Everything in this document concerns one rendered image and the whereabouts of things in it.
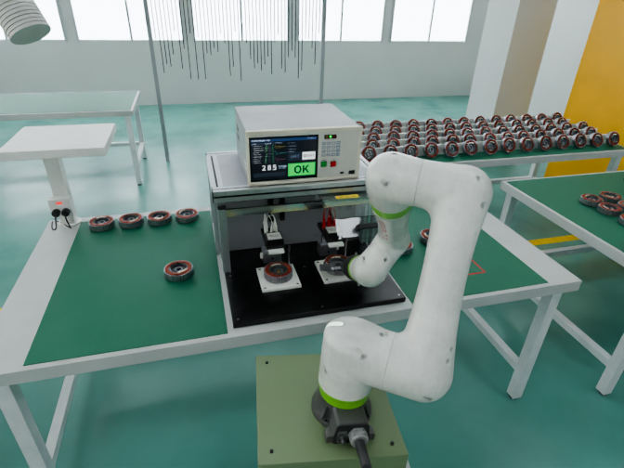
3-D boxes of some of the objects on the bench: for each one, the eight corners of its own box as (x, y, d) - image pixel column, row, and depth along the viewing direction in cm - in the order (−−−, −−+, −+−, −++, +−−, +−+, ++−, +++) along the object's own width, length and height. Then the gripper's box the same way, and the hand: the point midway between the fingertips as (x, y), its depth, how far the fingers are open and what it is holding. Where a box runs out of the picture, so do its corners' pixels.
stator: (159, 274, 172) (158, 266, 170) (183, 263, 179) (182, 255, 177) (175, 286, 165) (173, 279, 163) (199, 274, 172) (198, 266, 171)
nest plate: (360, 279, 170) (361, 277, 169) (324, 284, 166) (324, 281, 165) (348, 258, 182) (348, 256, 181) (314, 263, 178) (314, 260, 178)
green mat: (227, 333, 144) (227, 332, 144) (22, 366, 129) (22, 365, 129) (210, 210, 222) (210, 210, 222) (81, 222, 208) (81, 221, 208)
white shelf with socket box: (125, 248, 189) (104, 147, 166) (32, 257, 180) (-6, 152, 157) (133, 213, 218) (115, 123, 195) (52, 219, 209) (23, 126, 186)
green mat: (548, 282, 175) (548, 282, 175) (412, 304, 160) (412, 304, 160) (434, 190, 253) (434, 189, 253) (335, 199, 239) (335, 199, 239)
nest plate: (301, 287, 164) (301, 284, 163) (262, 292, 160) (262, 290, 159) (292, 266, 176) (292, 263, 176) (256, 270, 173) (255, 267, 172)
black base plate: (405, 302, 161) (406, 296, 160) (233, 329, 146) (232, 323, 145) (360, 240, 201) (360, 235, 200) (221, 255, 185) (221, 251, 184)
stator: (296, 280, 165) (296, 273, 163) (268, 287, 161) (268, 279, 159) (286, 266, 174) (286, 258, 172) (260, 271, 170) (259, 263, 168)
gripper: (324, 281, 150) (309, 276, 171) (386, 274, 155) (364, 269, 177) (321, 260, 150) (307, 257, 171) (384, 253, 155) (362, 252, 177)
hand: (337, 264), depth 172 cm, fingers closed on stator, 11 cm apart
